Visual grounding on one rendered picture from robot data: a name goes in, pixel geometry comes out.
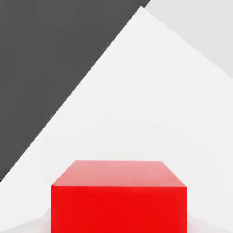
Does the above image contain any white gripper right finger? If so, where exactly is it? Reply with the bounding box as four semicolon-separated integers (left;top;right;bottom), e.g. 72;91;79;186
187;214;208;233

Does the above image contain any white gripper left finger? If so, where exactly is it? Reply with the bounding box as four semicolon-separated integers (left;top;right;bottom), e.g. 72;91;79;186
8;208;52;233

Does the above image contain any small red cube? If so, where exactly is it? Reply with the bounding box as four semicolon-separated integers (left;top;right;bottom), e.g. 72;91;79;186
51;160;187;233

